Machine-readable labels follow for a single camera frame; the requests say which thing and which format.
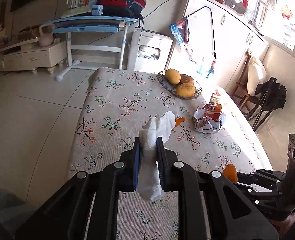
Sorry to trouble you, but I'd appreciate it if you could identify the white tissue paper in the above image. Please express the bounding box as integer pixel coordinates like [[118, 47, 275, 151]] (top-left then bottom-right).
[[137, 111, 176, 202]]

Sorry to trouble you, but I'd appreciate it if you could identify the orange peel curved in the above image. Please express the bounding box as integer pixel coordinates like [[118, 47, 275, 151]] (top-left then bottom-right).
[[173, 117, 186, 129]]

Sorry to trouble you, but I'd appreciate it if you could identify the orange peel short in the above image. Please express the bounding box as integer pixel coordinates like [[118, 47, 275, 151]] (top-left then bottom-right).
[[222, 164, 238, 183]]

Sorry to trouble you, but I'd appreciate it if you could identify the red orange snack bag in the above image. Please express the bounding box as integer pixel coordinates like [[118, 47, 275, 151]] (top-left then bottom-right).
[[192, 89, 226, 134]]

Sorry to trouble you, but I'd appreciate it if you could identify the floral tablecloth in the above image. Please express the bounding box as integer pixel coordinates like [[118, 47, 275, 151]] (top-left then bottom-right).
[[65, 67, 273, 240]]

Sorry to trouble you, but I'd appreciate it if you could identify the yellow mango front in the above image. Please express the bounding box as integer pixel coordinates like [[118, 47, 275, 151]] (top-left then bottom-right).
[[176, 83, 196, 98]]

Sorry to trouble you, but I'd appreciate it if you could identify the yellow mango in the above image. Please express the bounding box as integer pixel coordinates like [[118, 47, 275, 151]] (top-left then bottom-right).
[[176, 83, 196, 98], [164, 68, 181, 85]]

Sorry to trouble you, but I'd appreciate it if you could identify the yellow mango left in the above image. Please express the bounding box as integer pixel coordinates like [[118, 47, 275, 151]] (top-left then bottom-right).
[[164, 68, 181, 85]]

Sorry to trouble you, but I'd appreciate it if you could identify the brown mango right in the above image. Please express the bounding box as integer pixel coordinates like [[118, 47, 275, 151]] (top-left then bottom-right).
[[180, 74, 194, 85]]

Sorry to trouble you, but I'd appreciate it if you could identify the wooden chair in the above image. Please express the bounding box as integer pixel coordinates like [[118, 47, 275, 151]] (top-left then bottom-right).
[[230, 51, 259, 118]]

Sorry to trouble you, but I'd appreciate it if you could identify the white air purifier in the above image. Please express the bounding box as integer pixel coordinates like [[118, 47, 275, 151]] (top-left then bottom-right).
[[127, 30, 173, 74]]

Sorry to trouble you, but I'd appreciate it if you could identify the white cushion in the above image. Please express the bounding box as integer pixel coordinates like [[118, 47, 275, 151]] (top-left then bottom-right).
[[247, 55, 267, 96]]

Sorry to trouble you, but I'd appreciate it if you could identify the blue study desk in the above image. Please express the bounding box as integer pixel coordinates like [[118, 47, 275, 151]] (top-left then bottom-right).
[[43, 15, 139, 81]]

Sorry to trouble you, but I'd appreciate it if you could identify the colourful kite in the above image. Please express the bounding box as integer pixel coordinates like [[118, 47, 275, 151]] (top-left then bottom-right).
[[170, 16, 217, 79]]

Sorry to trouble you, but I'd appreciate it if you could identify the white balcony cabinet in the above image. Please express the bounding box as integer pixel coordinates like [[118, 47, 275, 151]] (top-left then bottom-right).
[[168, 0, 268, 93]]

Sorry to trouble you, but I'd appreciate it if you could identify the white tv cabinet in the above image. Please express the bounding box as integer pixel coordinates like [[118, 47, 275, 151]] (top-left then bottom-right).
[[0, 38, 67, 75]]

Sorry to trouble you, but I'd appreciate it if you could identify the pink kettlebell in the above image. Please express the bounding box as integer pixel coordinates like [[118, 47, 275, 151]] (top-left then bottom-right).
[[38, 23, 54, 47]]

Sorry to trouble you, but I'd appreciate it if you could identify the navy striped backpack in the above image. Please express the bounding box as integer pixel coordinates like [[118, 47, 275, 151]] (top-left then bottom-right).
[[96, 0, 147, 19]]

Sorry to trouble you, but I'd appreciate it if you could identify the wire fruit basket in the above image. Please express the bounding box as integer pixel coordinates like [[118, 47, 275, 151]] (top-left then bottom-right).
[[156, 70, 203, 100]]

